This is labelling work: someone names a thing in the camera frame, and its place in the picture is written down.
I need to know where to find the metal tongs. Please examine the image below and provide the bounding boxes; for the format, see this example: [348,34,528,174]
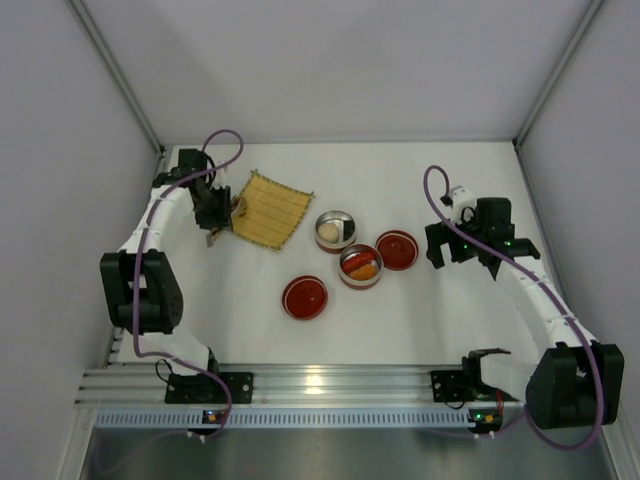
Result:
[205,196,247,248]

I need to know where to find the orange fried piece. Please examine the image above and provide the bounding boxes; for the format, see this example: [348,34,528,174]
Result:
[349,263,378,281]

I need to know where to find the rice ball with seaweed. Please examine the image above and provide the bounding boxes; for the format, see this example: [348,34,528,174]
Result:
[341,220,355,243]

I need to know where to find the red sausage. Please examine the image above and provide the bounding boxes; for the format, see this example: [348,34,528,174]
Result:
[341,251,376,273]

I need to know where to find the round white bun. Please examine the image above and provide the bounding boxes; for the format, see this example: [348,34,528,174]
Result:
[317,223,340,244]

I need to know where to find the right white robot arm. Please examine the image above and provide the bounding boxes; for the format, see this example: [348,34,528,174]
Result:
[425,189,624,430]

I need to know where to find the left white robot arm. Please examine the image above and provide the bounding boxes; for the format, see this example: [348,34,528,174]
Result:
[99,148,233,376]

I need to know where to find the right red lid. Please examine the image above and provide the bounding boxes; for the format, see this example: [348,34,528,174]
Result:
[375,230,419,271]

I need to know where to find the red lid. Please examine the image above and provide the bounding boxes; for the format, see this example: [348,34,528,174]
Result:
[375,230,419,271]
[281,275,329,321]

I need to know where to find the bamboo mat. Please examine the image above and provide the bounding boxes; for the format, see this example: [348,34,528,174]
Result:
[233,170,315,251]

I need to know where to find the near steel red bowl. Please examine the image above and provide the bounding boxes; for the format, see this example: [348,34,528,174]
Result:
[338,244,384,290]

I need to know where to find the steel red bowl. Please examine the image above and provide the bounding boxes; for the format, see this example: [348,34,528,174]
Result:
[338,244,384,290]
[314,210,358,254]

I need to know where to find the far steel red bowl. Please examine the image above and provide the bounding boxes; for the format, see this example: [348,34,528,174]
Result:
[314,210,358,254]

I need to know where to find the left red lid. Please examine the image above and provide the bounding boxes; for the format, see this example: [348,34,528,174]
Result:
[281,275,329,321]

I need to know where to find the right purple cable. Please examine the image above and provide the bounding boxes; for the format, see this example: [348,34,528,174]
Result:
[424,165,606,449]

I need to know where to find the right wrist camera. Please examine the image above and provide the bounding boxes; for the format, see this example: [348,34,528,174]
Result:
[440,186,476,224]

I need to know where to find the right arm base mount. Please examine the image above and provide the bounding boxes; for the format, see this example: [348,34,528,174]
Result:
[430,348,509,409]

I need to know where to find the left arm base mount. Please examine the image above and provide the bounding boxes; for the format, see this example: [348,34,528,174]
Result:
[164,371,254,405]

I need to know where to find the aluminium rail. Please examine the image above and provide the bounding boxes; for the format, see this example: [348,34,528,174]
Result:
[74,363,544,409]

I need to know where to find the slotted cable duct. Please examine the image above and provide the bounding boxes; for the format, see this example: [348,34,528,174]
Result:
[95,408,475,429]

